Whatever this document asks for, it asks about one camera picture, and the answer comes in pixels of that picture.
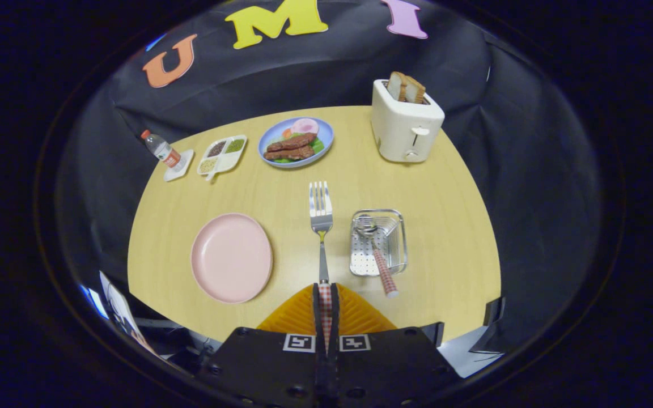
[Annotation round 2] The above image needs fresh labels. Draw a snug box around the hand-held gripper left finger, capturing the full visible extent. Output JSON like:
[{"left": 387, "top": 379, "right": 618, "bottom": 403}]
[{"left": 197, "top": 282, "right": 327, "bottom": 408}]

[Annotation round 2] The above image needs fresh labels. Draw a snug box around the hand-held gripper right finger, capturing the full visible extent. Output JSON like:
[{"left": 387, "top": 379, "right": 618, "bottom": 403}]
[{"left": 328, "top": 282, "right": 459, "bottom": 408}]

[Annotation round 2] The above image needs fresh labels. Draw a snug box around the spoon with checked handle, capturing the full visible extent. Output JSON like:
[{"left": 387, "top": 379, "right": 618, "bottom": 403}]
[{"left": 354, "top": 216, "right": 400, "bottom": 299}]

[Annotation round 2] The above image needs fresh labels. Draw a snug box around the fork with checked handle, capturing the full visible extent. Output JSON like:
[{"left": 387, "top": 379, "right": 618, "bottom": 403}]
[{"left": 309, "top": 181, "right": 334, "bottom": 352}]

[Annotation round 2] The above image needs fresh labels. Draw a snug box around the pink round plate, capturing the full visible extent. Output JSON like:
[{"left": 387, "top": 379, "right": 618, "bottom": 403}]
[{"left": 190, "top": 212, "right": 274, "bottom": 305}]

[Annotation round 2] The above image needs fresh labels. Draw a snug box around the black angular object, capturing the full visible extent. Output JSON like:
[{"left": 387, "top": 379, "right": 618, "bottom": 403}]
[{"left": 471, "top": 295, "right": 506, "bottom": 355}]

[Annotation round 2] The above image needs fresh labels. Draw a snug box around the brown meat strip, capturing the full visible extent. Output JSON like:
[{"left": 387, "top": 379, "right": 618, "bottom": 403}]
[
  {"left": 263, "top": 145, "right": 316, "bottom": 161},
  {"left": 266, "top": 133, "right": 317, "bottom": 152}
]

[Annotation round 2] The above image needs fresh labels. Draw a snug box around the green lettuce leaf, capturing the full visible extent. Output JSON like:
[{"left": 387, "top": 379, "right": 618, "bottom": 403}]
[{"left": 273, "top": 138, "right": 325, "bottom": 164}]

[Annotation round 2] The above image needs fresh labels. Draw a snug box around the white divided condiment dish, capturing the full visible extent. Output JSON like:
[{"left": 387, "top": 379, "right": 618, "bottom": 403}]
[{"left": 197, "top": 135, "right": 248, "bottom": 182}]

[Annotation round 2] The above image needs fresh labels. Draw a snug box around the white printed sheet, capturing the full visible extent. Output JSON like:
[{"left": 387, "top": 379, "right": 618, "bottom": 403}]
[{"left": 100, "top": 271, "right": 157, "bottom": 355}]

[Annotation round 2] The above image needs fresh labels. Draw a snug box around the blue food plate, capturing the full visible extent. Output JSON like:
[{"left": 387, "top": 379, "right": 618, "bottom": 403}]
[{"left": 257, "top": 117, "right": 334, "bottom": 169}]

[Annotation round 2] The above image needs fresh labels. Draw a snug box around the white square coaster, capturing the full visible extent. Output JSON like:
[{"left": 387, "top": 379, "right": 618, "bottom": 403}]
[{"left": 163, "top": 149, "right": 195, "bottom": 182}]

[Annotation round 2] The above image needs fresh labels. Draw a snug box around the cream white toaster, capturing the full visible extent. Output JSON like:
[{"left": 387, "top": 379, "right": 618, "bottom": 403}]
[{"left": 371, "top": 79, "right": 446, "bottom": 164}]

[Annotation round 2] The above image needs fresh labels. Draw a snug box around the clear plastic water bottle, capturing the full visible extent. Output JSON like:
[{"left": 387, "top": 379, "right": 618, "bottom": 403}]
[{"left": 141, "top": 130, "right": 182, "bottom": 169}]

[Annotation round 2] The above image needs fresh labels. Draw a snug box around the brown toast slice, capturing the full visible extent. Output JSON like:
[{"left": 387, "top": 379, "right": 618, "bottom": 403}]
[
  {"left": 404, "top": 75, "right": 426, "bottom": 105},
  {"left": 387, "top": 71, "right": 408, "bottom": 103}
]

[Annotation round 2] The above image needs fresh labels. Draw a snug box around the metal wire basket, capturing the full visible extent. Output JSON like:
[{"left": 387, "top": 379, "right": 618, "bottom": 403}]
[{"left": 349, "top": 209, "right": 408, "bottom": 277}]

